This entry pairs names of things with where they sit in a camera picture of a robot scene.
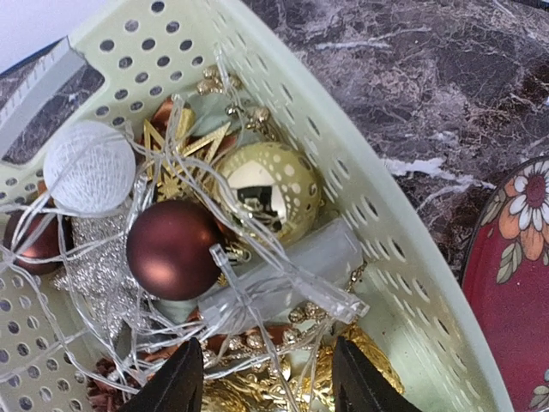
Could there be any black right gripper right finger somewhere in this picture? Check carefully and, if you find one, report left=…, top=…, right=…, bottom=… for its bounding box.
left=332, top=336, right=420, bottom=412

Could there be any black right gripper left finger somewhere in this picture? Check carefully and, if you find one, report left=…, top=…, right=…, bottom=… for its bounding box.
left=119, top=338, right=203, bottom=412

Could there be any clear battery box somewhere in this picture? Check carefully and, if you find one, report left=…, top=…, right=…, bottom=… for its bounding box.
left=198, top=218, right=369, bottom=335

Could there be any clear string light wire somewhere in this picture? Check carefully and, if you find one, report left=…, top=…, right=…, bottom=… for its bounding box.
left=0, top=42, right=370, bottom=394

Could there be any white woven light ball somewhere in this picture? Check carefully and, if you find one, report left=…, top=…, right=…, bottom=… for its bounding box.
left=43, top=120, right=136, bottom=215

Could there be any brown matte bauble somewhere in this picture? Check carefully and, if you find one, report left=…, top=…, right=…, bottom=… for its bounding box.
left=3, top=210, right=62, bottom=276
left=126, top=200, right=225, bottom=301

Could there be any silver glitter star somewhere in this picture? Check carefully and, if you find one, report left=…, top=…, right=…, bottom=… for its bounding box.
left=52, top=210, right=152, bottom=342

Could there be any gold shiny bauble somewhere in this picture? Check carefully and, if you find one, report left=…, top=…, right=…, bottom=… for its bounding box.
left=216, top=142, right=321, bottom=245

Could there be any gold star ornament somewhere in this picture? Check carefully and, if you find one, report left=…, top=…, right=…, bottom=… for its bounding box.
left=142, top=105, right=232, bottom=202

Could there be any pale green perforated basket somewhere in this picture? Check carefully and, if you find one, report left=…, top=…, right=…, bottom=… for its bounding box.
left=1, top=1, right=512, bottom=411

